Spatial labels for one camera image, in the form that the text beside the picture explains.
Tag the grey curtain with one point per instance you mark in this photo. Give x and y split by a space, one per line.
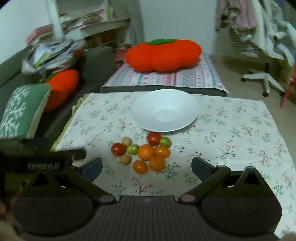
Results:
136 20

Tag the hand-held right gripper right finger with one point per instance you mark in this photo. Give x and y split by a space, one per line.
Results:
200 167

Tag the large orange persimmon pillow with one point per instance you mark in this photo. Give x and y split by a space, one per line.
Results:
163 54

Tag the small orange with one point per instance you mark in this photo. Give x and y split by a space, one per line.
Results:
146 152
162 151
140 167
157 163

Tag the striped patterned mattress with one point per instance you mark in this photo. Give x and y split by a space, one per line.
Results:
161 77

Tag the grey sofa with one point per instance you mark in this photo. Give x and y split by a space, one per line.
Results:
97 62

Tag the red stick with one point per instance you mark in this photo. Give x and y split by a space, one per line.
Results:
288 92

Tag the red cherry tomato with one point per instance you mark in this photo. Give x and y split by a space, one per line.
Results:
118 148
153 138

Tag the grey ottoman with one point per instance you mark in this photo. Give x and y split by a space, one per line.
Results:
138 89

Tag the pile of papers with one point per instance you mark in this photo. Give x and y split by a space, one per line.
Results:
87 18

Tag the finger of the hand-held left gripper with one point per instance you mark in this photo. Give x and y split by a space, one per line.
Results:
69 154
25 143

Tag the white paper plate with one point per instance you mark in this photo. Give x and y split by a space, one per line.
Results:
165 110

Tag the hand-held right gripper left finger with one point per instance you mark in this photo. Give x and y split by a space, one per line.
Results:
92 168

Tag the green patterned cushion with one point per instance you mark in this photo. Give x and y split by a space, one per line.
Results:
20 109

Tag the plastic bag of papers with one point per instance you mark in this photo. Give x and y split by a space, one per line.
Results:
50 53

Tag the white bookshelf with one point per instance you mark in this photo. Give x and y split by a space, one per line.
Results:
108 25

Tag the beige round longan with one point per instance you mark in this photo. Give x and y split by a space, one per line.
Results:
125 159
126 141

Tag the stack of pink books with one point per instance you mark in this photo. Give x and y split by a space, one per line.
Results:
37 34

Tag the green cherry tomato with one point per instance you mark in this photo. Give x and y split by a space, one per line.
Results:
132 149
165 142

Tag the small orange persimmon pillow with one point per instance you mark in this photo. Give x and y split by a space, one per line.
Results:
61 87

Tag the pile of clothes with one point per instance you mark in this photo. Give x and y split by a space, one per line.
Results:
245 23

